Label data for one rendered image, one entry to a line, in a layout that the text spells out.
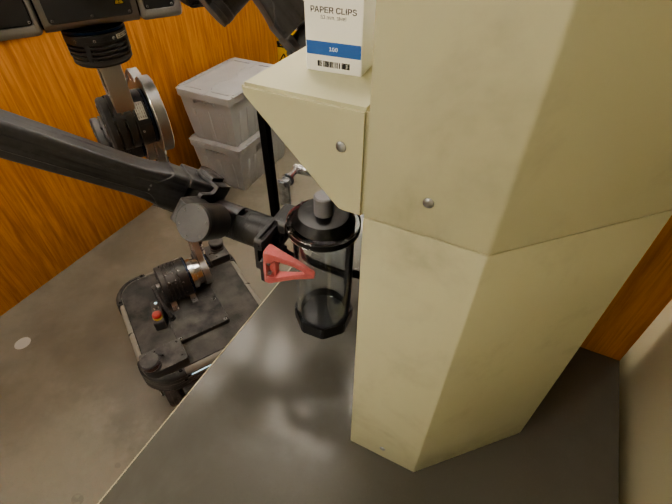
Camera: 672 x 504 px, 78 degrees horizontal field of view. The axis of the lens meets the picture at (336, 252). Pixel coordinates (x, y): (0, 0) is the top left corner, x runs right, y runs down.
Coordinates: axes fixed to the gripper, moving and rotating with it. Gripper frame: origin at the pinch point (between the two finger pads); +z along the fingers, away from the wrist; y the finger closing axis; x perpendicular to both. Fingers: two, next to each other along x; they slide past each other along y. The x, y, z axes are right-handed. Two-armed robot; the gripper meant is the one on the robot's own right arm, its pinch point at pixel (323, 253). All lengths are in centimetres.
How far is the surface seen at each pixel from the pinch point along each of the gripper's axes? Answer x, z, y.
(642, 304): 7, 50, 21
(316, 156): -26.6, 5.3, -14.4
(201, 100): 67, -146, 144
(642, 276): 2, 48, 21
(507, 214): -26.8, 21.1, -14.8
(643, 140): -31.5, 28.3, -8.0
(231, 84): 62, -138, 163
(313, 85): -31.5, 3.8, -12.2
